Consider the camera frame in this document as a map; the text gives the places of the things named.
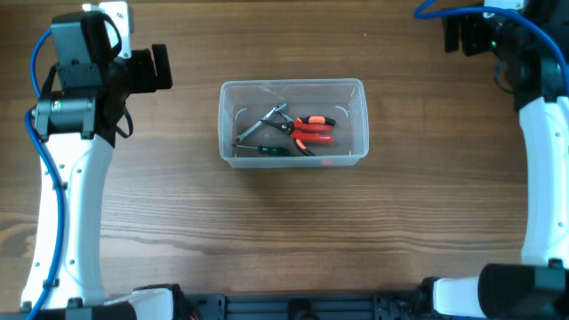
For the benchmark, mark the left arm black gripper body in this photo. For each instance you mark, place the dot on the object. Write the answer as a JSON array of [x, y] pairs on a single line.
[[161, 67]]

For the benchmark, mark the orange black needle-nose pliers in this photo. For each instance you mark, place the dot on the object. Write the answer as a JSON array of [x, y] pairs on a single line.
[[303, 146]]

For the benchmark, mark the silver metal wrench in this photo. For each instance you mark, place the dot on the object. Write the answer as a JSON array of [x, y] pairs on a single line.
[[255, 126]]

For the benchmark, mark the clear plastic container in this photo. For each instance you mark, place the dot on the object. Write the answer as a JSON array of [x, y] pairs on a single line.
[[243, 103]]

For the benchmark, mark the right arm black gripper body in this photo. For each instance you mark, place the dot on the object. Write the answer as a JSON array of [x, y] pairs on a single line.
[[452, 34]]

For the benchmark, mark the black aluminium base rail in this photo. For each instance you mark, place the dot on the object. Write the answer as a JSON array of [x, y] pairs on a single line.
[[362, 306]]

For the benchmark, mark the green handle screwdriver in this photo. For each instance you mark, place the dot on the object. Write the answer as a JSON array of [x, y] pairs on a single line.
[[265, 150]]

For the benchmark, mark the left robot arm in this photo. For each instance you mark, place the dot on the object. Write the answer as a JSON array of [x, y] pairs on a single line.
[[73, 127]]

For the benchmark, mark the red handle cutters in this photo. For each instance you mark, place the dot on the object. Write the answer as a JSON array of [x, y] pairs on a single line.
[[306, 129]]

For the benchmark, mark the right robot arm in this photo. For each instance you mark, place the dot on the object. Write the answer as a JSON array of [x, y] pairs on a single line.
[[530, 41]]

